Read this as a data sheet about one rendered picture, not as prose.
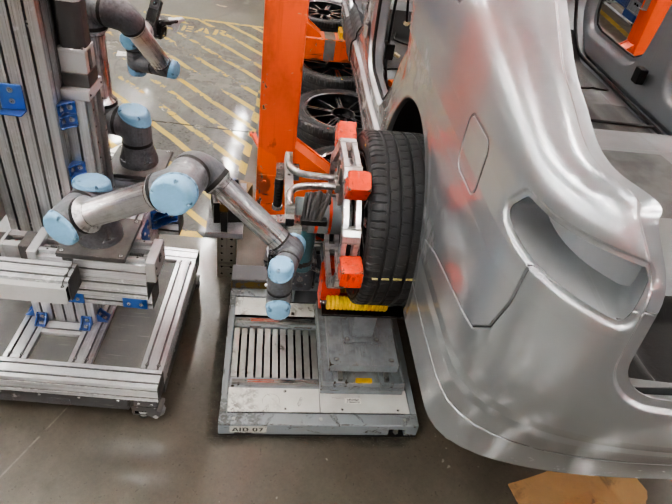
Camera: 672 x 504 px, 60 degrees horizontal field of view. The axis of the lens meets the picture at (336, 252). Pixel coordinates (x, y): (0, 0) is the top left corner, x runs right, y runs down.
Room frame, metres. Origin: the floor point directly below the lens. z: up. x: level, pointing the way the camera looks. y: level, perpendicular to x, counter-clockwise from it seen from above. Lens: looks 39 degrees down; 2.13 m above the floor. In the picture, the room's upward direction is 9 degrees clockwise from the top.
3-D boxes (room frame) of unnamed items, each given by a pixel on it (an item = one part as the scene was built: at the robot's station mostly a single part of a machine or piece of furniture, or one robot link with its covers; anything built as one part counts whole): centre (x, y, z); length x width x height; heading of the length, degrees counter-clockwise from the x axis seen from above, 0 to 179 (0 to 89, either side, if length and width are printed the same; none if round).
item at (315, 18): (5.37, 0.46, 0.39); 0.66 x 0.66 x 0.24
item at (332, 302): (1.69, -0.12, 0.51); 0.29 x 0.06 x 0.06; 100
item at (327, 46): (4.21, 0.34, 0.69); 0.52 x 0.17 x 0.35; 100
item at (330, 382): (1.82, -0.16, 0.13); 0.50 x 0.36 x 0.10; 10
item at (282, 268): (1.31, 0.15, 0.95); 0.11 x 0.08 x 0.11; 174
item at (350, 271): (1.48, -0.06, 0.85); 0.09 x 0.08 x 0.07; 10
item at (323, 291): (1.80, -0.03, 0.48); 0.16 x 0.12 x 0.17; 100
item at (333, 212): (1.78, 0.07, 0.85); 0.21 x 0.14 x 0.14; 100
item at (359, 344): (1.82, -0.16, 0.32); 0.40 x 0.30 x 0.28; 10
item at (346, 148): (1.79, 0.00, 0.85); 0.54 x 0.07 x 0.54; 10
